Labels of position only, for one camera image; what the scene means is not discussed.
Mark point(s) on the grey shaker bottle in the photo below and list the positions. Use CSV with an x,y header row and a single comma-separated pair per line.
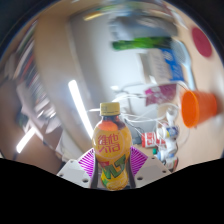
x,y
143,26

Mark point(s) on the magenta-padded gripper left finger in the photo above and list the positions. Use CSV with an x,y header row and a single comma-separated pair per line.
x,y
70,169

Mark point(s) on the magenta pouch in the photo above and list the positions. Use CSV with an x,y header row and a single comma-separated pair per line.
x,y
160,95

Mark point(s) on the red and white can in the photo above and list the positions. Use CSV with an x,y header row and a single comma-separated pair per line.
x,y
150,139

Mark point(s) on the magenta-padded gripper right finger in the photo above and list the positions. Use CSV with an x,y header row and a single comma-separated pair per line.
x,y
153,169

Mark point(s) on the ceiling tube light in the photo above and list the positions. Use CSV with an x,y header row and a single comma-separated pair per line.
x,y
25,140

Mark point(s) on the white LED light bar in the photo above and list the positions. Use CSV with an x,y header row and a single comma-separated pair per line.
x,y
80,106

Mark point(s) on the tall green canister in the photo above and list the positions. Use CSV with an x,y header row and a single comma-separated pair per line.
x,y
141,43

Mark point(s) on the yellow drink bottle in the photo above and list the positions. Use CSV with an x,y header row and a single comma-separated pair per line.
x,y
111,143

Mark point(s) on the orange plastic cup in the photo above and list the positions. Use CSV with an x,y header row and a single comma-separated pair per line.
x,y
198,108

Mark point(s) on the white and blue carton box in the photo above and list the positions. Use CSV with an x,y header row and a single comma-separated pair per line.
x,y
163,65

